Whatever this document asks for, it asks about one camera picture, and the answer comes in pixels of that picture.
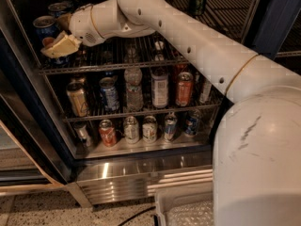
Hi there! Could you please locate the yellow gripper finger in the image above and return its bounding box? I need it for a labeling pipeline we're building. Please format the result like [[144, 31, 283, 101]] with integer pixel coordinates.
[[56, 13, 72, 31], [40, 31, 82, 58]]

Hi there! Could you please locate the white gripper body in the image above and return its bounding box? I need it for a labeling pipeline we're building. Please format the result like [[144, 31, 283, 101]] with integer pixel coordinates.
[[69, 4, 105, 47]]

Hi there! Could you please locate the blue pepsi can front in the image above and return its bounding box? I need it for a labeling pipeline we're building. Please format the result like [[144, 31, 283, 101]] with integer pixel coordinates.
[[33, 15, 70, 66]]

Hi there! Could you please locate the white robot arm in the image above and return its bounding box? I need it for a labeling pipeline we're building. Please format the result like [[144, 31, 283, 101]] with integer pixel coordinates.
[[41, 0, 301, 226]]

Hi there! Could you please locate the gold can middle shelf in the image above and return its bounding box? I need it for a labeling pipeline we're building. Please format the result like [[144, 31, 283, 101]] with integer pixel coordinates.
[[66, 82, 89, 117]]

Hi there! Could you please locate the blue can middle shelf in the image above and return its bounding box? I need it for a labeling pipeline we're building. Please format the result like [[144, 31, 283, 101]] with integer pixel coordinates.
[[99, 77, 119, 112]]

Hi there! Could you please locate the silver can bottom left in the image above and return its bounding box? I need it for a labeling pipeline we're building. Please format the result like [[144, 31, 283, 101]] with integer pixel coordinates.
[[73, 121, 93, 147]]

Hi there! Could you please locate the stainless steel fridge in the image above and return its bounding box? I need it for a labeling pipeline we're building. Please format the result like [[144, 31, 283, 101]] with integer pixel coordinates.
[[0, 0, 301, 209]]

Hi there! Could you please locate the red can bottom shelf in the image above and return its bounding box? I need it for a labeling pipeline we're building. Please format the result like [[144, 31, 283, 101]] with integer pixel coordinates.
[[99, 120, 117, 147]]

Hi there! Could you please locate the white green can bottom shelf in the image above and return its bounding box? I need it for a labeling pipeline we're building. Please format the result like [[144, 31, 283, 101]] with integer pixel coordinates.
[[142, 116, 157, 143]]

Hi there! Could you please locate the orange can middle shelf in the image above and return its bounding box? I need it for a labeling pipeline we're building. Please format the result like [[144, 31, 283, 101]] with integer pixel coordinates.
[[176, 72, 193, 106]]

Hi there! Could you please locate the blue silver can bottom shelf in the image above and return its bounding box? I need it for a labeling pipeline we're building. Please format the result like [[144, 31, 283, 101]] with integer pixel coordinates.
[[164, 113, 178, 141]]

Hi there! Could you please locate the silver slim can middle shelf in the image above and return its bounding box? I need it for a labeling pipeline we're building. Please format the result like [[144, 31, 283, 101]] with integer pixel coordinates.
[[198, 79, 212, 104]]

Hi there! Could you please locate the blue pepsi can bottom shelf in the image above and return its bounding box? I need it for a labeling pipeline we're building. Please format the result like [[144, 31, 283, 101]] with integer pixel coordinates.
[[184, 110, 200, 137]]

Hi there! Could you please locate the clear water bottle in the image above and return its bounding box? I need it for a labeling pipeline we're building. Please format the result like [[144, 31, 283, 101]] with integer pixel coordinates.
[[124, 47, 143, 112]]

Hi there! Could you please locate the white label bottle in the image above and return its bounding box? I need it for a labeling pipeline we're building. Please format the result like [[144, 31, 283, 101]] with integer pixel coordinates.
[[150, 66, 168, 108]]

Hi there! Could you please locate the clear plastic bin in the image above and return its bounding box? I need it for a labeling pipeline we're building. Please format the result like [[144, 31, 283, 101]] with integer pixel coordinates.
[[155, 182, 214, 226]]

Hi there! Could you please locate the middle wire shelf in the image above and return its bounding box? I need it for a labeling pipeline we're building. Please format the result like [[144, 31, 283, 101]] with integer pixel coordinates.
[[64, 59, 225, 123]]

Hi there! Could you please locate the black cable on floor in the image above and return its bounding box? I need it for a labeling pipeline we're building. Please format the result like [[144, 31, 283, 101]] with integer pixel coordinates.
[[117, 205, 157, 226]]

